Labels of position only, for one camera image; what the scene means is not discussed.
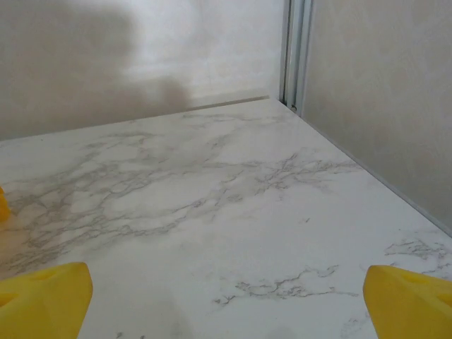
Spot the small yellow lego brick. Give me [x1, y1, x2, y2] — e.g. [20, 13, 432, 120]
[0, 186, 11, 224]

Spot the aluminium frame post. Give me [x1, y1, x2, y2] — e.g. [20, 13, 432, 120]
[280, 0, 316, 117]

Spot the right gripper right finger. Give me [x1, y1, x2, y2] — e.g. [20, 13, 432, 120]
[363, 264, 452, 339]

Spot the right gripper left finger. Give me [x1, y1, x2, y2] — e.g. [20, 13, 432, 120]
[0, 261, 95, 339]

